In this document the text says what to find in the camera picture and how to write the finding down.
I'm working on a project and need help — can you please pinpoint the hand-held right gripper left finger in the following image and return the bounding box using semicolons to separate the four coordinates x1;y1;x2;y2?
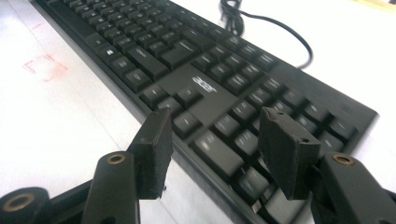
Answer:
126;106;175;201

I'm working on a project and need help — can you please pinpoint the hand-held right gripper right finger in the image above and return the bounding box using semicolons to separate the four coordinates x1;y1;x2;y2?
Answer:
257;106;321;202

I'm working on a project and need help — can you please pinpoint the black computer keyboard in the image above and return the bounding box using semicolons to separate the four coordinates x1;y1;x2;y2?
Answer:
32;0;380;224

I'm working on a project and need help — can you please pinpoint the white board sheet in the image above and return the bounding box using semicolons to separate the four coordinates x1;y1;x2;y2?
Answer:
0;0;396;224

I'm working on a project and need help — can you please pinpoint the black keyboard cable with plug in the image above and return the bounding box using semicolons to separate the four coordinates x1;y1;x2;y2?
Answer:
219;0;314;70

